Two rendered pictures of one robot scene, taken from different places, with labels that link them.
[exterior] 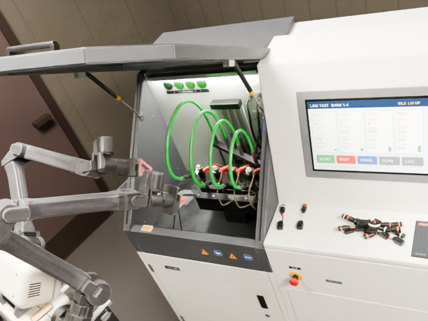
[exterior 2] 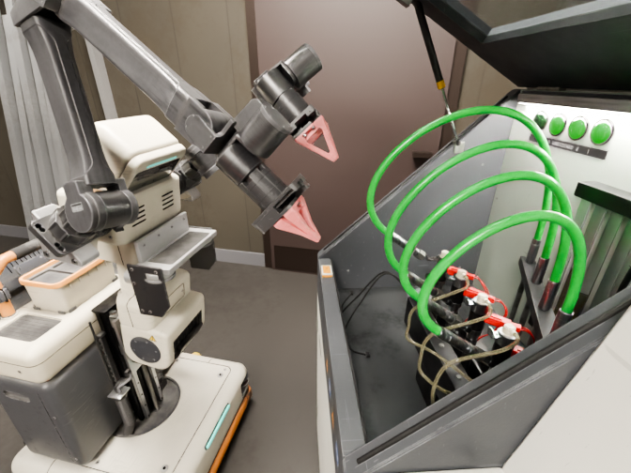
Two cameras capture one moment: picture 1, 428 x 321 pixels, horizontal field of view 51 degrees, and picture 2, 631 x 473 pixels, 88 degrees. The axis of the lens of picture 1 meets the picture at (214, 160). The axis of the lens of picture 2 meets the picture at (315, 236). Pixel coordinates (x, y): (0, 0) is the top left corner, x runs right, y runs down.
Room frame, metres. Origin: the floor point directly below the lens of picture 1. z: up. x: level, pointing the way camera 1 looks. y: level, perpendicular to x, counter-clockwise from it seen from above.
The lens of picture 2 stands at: (0.97, -0.24, 1.47)
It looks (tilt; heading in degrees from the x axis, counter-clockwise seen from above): 26 degrees down; 51
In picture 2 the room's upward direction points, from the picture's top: straight up
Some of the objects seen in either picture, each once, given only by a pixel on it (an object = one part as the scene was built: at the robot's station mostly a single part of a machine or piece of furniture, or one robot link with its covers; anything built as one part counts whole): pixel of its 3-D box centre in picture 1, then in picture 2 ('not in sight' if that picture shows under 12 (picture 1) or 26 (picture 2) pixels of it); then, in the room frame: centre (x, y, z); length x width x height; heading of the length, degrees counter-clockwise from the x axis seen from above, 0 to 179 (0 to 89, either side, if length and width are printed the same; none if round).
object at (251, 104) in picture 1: (263, 116); not in sight; (1.66, -0.28, 1.20); 0.13 x 0.03 x 0.31; 54
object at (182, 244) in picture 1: (195, 246); (333, 346); (1.39, 0.21, 0.87); 0.62 x 0.04 x 0.16; 54
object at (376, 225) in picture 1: (370, 227); not in sight; (1.03, -0.44, 1.01); 0.23 x 0.11 x 0.06; 54
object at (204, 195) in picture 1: (235, 203); (450, 371); (1.51, -0.02, 0.91); 0.34 x 0.10 x 0.15; 54
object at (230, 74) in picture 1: (200, 75); (614, 105); (1.80, -0.08, 1.43); 0.54 x 0.03 x 0.02; 54
